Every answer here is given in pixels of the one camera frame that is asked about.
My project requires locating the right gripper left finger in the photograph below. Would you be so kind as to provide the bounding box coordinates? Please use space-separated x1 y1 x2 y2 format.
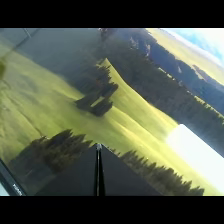
35 143 99 197

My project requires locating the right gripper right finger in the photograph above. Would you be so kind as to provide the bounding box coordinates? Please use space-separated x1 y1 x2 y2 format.
98 143 161 197

